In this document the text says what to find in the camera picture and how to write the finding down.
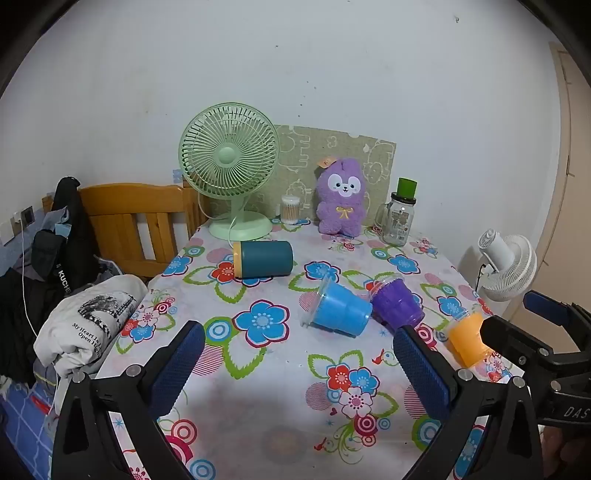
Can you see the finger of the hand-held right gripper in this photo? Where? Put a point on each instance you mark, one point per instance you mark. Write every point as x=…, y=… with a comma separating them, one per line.
x=512, y=339
x=547, y=307

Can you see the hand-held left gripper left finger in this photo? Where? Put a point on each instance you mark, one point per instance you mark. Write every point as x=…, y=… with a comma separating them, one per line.
x=178, y=364

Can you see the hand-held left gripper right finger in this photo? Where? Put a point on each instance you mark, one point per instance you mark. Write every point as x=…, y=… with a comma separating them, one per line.
x=422, y=374

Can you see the orange plastic cup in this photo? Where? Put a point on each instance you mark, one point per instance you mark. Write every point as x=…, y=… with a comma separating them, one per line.
x=464, y=339

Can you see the purple plastic cup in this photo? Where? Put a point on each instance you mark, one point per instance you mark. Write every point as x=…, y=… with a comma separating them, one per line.
x=397, y=304

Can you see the blue plastic cup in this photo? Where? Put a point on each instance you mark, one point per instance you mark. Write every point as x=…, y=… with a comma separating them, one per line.
x=341, y=311

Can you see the teal cup with yellow rim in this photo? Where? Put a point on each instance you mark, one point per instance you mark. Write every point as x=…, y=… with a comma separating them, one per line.
x=265, y=258

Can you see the green plastic cup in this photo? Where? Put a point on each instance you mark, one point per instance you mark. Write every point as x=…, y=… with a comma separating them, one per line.
x=407, y=188

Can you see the white clip fan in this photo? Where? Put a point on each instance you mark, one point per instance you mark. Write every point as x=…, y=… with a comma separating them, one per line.
x=510, y=267

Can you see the floral tablecloth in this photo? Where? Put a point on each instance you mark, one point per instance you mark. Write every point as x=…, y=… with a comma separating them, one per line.
x=268, y=369

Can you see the white printed shirt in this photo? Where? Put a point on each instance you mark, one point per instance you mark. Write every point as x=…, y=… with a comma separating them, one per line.
x=87, y=318

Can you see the beige door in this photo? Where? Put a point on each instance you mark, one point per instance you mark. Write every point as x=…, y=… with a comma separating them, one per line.
x=561, y=194

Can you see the glass jar with black lid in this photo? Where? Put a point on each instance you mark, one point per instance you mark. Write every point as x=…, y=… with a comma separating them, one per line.
x=399, y=224

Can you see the black jacket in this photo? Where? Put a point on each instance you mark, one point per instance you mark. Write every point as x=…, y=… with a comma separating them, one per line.
x=69, y=258

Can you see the clear glass mug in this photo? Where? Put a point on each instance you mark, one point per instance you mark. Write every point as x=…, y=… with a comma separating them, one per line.
x=382, y=217

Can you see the blue checked bed sheet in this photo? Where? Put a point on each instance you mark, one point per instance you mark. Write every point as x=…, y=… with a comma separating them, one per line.
x=27, y=429

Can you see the wooden chair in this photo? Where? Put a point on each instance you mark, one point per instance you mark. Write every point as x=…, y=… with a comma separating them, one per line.
x=124, y=203

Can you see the cotton swab container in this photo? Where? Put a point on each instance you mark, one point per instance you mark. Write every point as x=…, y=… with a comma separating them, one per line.
x=290, y=211

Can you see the purple plush toy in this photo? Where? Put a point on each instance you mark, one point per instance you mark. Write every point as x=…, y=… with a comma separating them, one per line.
x=340, y=198

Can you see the green desk fan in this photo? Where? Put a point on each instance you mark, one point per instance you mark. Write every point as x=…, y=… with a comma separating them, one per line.
x=228, y=154

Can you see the green patterned foam mat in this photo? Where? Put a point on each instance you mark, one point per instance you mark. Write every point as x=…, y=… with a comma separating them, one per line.
x=300, y=157

